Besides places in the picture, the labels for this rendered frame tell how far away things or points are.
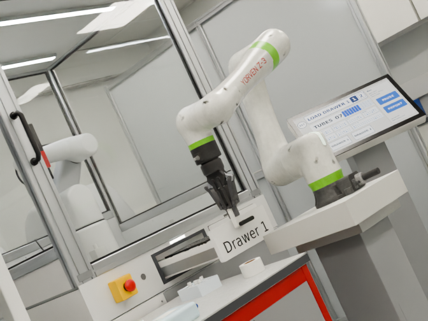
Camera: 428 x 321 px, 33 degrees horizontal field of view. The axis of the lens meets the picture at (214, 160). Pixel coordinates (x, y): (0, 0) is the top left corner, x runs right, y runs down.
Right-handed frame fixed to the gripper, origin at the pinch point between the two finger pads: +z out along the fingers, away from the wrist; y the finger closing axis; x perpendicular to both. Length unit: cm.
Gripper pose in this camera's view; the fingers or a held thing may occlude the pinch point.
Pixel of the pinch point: (235, 217)
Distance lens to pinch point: 242.5
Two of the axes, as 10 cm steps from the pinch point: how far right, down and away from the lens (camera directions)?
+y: 6.6, -3.3, -6.7
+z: 4.1, 9.1, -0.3
